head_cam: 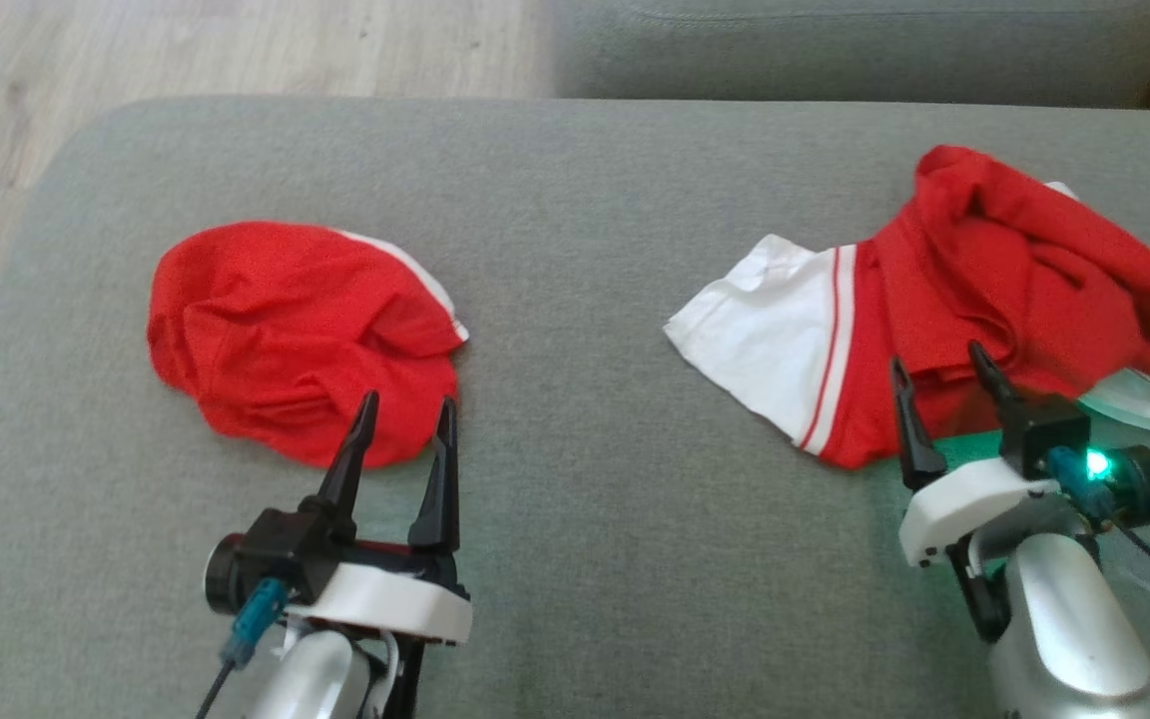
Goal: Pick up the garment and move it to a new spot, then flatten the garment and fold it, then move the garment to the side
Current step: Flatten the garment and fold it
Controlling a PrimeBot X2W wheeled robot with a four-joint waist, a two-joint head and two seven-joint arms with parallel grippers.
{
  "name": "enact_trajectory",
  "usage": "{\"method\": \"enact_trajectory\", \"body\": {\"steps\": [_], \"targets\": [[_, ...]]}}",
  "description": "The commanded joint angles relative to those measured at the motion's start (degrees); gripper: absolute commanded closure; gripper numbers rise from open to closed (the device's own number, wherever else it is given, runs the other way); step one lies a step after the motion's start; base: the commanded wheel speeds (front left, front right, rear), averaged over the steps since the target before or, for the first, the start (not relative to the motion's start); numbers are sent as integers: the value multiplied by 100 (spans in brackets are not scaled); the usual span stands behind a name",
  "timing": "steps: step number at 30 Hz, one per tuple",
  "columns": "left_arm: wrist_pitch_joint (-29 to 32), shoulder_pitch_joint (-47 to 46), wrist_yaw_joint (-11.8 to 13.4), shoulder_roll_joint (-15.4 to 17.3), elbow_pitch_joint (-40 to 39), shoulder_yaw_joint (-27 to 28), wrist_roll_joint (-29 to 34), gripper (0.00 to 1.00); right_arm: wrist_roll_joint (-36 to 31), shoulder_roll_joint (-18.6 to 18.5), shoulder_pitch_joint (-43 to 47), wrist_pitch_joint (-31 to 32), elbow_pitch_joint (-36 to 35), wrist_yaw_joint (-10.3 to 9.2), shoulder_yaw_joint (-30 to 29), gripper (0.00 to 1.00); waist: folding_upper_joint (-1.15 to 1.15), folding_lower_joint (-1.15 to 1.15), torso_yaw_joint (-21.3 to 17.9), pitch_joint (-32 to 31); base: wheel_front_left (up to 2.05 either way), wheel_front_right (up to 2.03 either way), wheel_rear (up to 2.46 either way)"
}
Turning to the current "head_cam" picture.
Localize grey sofa backrest cushion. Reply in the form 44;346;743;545
550;0;1150;109

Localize red and white shorts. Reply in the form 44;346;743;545
663;145;1150;470

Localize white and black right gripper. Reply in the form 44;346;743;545
889;341;1150;570

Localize left arm cable teal connector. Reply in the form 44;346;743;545
196;577;292;719

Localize thin white left arm cable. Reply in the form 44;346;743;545
375;629;404;702

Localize large grey sofa seat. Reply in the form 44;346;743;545
0;95;1150;719

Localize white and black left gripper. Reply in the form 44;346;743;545
204;389;473;648

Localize red jersey with number 23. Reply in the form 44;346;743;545
146;221;470;470

